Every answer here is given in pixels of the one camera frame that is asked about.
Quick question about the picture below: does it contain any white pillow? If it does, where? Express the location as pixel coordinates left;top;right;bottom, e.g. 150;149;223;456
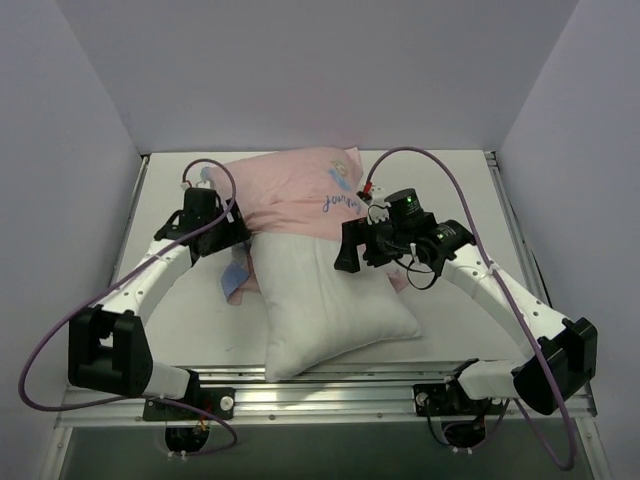
250;233;421;382

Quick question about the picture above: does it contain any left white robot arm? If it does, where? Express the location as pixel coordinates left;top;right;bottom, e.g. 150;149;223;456
68;187;250;419

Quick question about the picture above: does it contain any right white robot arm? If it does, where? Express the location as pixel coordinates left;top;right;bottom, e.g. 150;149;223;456
334;189;598;415

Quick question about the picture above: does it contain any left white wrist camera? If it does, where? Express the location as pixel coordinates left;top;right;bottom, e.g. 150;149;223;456
195;167;216;190

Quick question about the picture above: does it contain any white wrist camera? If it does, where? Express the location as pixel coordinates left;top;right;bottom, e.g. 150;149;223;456
357;185;390;225
195;167;216;190

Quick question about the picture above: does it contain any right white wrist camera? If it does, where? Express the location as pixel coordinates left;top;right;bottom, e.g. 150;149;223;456
357;185;390;225

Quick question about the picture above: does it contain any right aluminium side rail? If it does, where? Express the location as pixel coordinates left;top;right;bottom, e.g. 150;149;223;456
483;150;576;321

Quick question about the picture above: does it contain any aluminium front rail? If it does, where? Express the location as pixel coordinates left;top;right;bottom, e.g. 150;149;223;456
55;362;597;428

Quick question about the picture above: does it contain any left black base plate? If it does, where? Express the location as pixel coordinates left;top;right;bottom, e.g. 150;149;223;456
142;387;235;422

